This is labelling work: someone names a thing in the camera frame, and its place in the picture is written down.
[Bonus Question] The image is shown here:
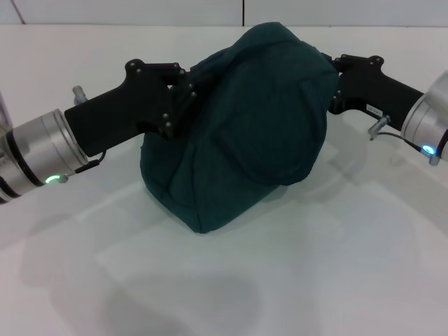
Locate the right gripper silver post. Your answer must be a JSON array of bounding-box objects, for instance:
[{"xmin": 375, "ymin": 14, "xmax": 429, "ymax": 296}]
[{"xmin": 367, "ymin": 114, "xmax": 392, "ymax": 141}]

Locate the dark teal insulated bag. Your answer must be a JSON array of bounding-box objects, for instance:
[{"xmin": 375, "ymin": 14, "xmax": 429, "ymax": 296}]
[{"xmin": 139, "ymin": 21, "xmax": 340, "ymax": 236}]

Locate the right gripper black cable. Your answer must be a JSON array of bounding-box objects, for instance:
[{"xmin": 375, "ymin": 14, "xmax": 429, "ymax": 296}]
[{"xmin": 377, "ymin": 129, "xmax": 425, "ymax": 152}]

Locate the left gripper silver post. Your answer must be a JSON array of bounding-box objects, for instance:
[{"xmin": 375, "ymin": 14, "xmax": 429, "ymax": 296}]
[{"xmin": 71, "ymin": 84, "xmax": 88, "ymax": 106}]

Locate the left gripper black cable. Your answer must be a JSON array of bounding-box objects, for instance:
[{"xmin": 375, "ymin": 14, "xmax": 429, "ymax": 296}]
[{"xmin": 65, "ymin": 149, "xmax": 108, "ymax": 182}]

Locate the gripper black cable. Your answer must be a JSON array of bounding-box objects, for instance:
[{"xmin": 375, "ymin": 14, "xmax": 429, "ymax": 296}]
[
  {"xmin": 377, "ymin": 129, "xmax": 425, "ymax": 152},
  {"xmin": 65, "ymin": 149, "xmax": 108, "ymax": 182}
]

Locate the gripper silver post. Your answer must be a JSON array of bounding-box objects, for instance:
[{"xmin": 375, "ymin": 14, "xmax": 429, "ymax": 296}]
[
  {"xmin": 71, "ymin": 84, "xmax": 88, "ymax": 106},
  {"xmin": 367, "ymin": 114, "xmax": 392, "ymax": 141}
]

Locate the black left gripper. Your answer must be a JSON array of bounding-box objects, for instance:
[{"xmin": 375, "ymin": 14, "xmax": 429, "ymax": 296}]
[{"xmin": 64, "ymin": 58, "xmax": 204, "ymax": 159}]

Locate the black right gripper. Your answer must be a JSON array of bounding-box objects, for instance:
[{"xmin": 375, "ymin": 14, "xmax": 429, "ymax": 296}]
[{"xmin": 328, "ymin": 53, "xmax": 427, "ymax": 131}]

